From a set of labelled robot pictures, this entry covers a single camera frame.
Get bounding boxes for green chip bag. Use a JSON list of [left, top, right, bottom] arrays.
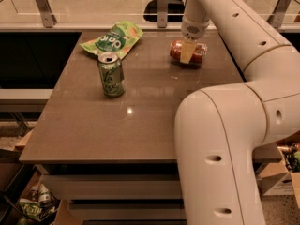
[[80, 21, 143, 59]]

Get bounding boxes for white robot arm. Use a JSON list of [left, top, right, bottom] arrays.
[[174, 0, 300, 225]]

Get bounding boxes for right metal railing bracket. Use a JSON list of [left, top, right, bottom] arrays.
[[267, 0, 292, 28]]

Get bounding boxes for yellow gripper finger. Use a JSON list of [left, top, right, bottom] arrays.
[[180, 39, 197, 64]]

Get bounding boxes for black office chair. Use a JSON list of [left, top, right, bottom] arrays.
[[143, 0, 185, 27]]

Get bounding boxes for metal railing bracket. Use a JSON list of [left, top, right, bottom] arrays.
[[157, 0, 168, 28], [35, 0, 57, 28], [267, 0, 292, 28]]

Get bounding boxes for lower cabinet drawer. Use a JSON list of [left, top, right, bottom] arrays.
[[68, 203, 186, 220]]

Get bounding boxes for green LaCroix can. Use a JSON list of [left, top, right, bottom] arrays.
[[97, 52, 125, 98]]

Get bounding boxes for cans in left bin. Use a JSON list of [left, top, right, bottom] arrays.
[[30, 184, 53, 204]]

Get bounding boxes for left metal railing bracket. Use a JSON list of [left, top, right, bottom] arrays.
[[35, 0, 57, 28]]

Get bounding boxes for glass railing panel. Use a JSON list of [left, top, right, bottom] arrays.
[[8, 0, 188, 17]]

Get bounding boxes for cardboard box with items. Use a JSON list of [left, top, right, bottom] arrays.
[[259, 142, 300, 208]]

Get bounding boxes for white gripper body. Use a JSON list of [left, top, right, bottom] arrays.
[[181, 16, 209, 40]]

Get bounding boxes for cabinet drawer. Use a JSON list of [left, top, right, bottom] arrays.
[[42, 174, 181, 201], [68, 203, 186, 220]]

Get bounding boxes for middle metal railing bracket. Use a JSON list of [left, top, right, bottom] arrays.
[[157, 0, 168, 28]]

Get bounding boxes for red coke can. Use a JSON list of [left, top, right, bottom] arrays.
[[170, 40, 207, 64]]

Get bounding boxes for upper cabinet drawer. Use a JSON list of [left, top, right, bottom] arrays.
[[42, 174, 181, 201]]

